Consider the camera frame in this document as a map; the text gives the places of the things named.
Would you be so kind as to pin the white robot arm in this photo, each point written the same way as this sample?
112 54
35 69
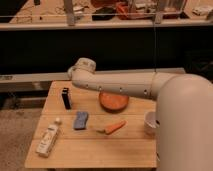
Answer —
183 115

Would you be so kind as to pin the black standing eraser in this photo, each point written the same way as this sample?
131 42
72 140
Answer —
66 99

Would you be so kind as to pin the orange bowl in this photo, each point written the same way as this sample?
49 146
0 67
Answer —
113 102

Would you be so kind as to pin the blue sponge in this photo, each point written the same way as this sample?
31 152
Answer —
81 120

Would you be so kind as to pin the orange carrot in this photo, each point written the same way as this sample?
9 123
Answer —
112 128

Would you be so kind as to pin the wooden table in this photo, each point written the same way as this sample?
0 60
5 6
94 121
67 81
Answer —
127 147

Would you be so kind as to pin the white cup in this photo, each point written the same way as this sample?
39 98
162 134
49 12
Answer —
149 123

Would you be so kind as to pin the black object on shelf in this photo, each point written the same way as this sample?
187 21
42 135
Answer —
104 13

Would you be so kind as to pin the orange tool on shelf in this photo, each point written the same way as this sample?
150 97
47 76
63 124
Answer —
126 11

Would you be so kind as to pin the white lotion bottle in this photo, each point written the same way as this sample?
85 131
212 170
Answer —
48 139

